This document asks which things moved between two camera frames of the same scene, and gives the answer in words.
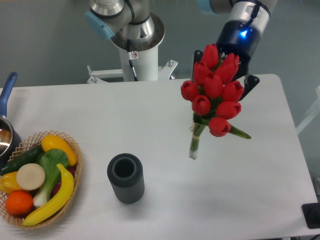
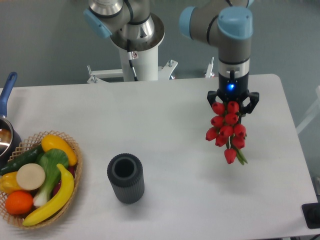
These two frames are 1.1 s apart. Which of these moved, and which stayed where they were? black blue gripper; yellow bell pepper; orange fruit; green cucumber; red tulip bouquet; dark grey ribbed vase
Moved: red tulip bouquet; black blue gripper
Stayed: green cucumber; dark grey ribbed vase; yellow bell pepper; orange fruit
